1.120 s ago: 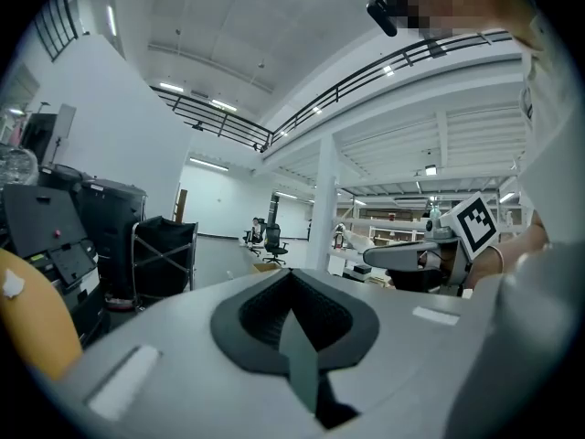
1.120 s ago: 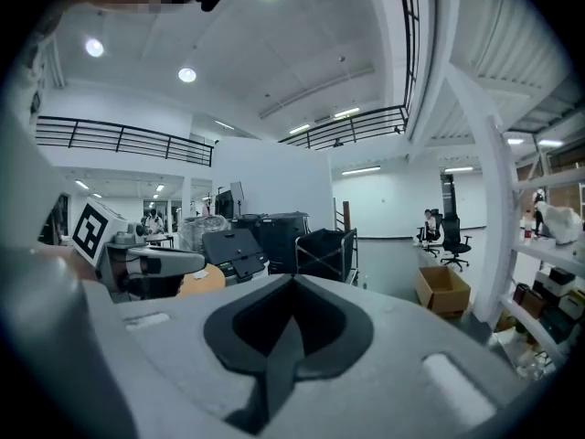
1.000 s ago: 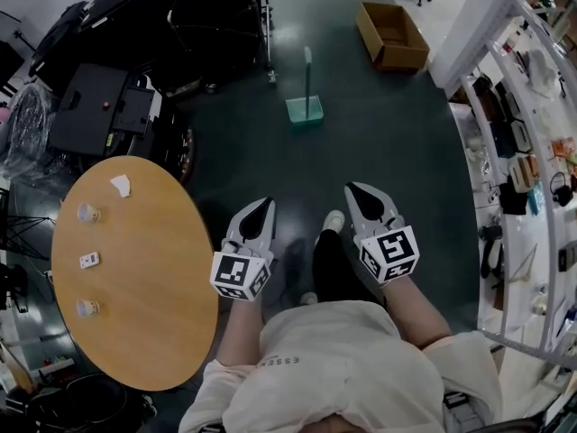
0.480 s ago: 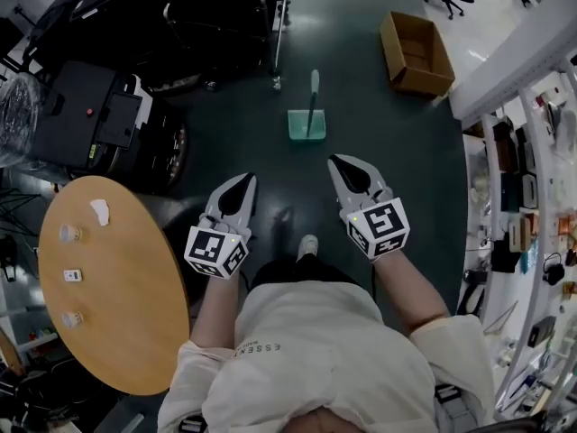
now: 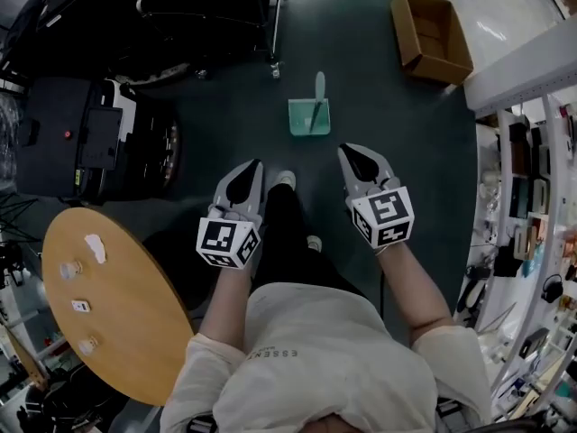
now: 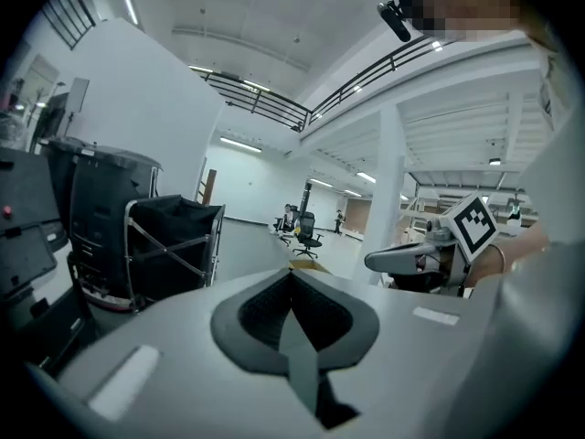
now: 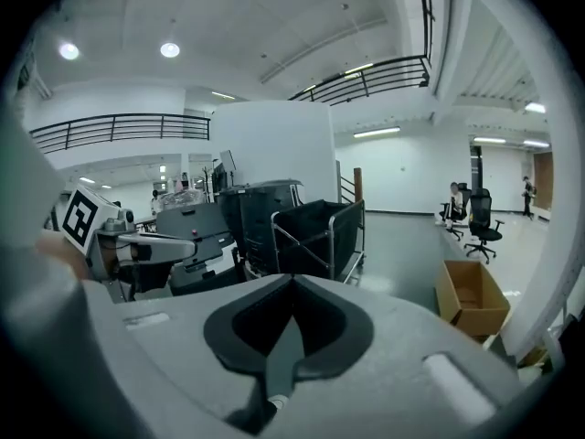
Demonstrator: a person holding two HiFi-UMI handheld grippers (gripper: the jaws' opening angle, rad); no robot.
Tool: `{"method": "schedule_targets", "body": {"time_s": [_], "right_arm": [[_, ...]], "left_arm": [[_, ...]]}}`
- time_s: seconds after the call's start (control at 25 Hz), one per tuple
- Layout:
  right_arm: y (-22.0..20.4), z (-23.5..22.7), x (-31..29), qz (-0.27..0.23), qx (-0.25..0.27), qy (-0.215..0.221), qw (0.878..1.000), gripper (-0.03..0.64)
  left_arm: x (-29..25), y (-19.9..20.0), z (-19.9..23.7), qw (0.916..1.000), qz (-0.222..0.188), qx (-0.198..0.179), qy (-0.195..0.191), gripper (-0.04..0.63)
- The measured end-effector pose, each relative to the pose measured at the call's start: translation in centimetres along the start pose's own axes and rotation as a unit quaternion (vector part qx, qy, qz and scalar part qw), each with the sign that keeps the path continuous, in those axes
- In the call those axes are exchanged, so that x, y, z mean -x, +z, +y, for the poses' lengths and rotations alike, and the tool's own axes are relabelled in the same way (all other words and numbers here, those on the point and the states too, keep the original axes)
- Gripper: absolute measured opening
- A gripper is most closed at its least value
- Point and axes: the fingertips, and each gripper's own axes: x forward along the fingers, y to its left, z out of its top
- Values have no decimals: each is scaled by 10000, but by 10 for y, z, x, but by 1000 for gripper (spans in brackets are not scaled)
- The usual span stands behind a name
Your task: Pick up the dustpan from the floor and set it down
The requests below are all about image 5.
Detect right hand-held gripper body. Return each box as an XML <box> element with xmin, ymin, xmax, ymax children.
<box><xmin>345</xmin><ymin>174</ymin><xmax>416</xmax><ymax>256</ymax></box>

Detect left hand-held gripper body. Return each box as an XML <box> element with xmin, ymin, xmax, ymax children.
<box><xmin>196</xmin><ymin>198</ymin><xmax>265</xmax><ymax>280</ymax></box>

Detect teal green dustpan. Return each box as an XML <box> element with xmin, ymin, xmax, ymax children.
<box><xmin>288</xmin><ymin>70</ymin><xmax>332</xmax><ymax>139</ymax></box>

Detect person's right forearm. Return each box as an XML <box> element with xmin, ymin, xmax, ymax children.
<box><xmin>377</xmin><ymin>244</ymin><xmax>455</xmax><ymax>347</ymax></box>

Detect person's left forearm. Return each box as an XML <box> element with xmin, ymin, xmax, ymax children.
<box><xmin>197</xmin><ymin>259</ymin><xmax>254</xmax><ymax>349</ymax></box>

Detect person's black trousers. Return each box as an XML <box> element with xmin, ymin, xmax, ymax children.
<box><xmin>250</xmin><ymin>181</ymin><xmax>367</xmax><ymax>299</ymax></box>

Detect open cardboard box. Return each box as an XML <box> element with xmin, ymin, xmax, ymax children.
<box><xmin>389</xmin><ymin>0</ymin><xmax>475</xmax><ymax>88</ymax></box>

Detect crumpled white tissue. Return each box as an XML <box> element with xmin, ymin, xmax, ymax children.
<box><xmin>84</xmin><ymin>233</ymin><xmax>109</xmax><ymax>265</ymax></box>

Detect round wooden table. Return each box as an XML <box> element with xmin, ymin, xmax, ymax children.
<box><xmin>41</xmin><ymin>206</ymin><xmax>197</xmax><ymax>408</ymax></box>

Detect black pouch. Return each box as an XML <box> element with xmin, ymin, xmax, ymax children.
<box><xmin>492</xmin><ymin>245</ymin><xmax>525</xmax><ymax>280</ymax></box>

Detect dark teal box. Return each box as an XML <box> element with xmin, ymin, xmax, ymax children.
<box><xmin>509</xmin><ymin>176</ymin><xmax>532</xmax><ymax>220</ymax></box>

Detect small clear plastic cup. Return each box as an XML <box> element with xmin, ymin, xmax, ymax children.
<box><xmin>59</xmin><ymin>261</ymin><xmax>84</xmax><ymax>281</ymax></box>

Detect grey box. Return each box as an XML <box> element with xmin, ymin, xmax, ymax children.
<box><xmin>531</xmin><ymin>178</ymin><xmax>552</xmax><ymax>217</ymax></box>

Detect white shelf unit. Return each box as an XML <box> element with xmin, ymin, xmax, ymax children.
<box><xmin>454</xmin><ymin>14</ymin><xmax>577</xmax><ymax>428</ymax></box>

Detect person's white shirt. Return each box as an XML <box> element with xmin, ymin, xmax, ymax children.
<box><xmin>159</xmin><ymin>281</ymin><xmax>493</xmax><ymax>433</ymax></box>

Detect black metal cart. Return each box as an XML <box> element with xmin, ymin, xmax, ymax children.
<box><xmin>106</xmin><ymin>0</ymin><xmax>290</xmax><ymax>81</ymax></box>

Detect black machine with red light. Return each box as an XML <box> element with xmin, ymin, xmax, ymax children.
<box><xmin>14</xmin><ymin>76</ymin><xmax>185</xmax><ymax>207</ymax></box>

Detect black headphones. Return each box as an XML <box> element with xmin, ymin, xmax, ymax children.
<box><xmin>540</xmin><ymin>273</ymin><xmax>565</xmax><ymax>307</ymax></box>

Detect black tripod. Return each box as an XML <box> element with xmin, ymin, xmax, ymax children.
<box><xmin>0</xmin><ymin>190</ymin><xmax>42</xmax><ymax>261</ymax></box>

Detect clear plastic sheet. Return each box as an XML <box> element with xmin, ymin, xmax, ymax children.
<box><xmin>0</xmin><ymin>91</ymin><xmax>24</xmax><ymax>191</ymax></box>

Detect black bag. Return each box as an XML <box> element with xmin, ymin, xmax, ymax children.
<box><xmin>0</xmin><ymin>0</ymin><xmax>62</xmax><ymax>69</ymax></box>

